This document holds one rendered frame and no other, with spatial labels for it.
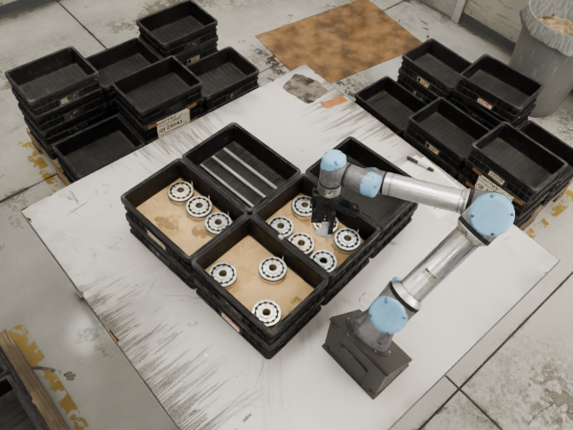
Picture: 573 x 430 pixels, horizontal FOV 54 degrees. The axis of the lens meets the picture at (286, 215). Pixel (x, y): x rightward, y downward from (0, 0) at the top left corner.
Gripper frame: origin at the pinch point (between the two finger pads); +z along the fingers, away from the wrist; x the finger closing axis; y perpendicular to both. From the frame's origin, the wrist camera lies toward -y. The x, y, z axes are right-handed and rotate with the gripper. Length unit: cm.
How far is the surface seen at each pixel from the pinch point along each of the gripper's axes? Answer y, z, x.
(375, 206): -23.8, 14.3, -27.2
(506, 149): -111, 40, -97
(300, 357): 8.9, 33.7, 30.0
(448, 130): -88, 49, -123
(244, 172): 30, 12, -44
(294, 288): 11.1, 18.5, 11.0
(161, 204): 62, 14, -27
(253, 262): 25.9, 17.3, -0.1
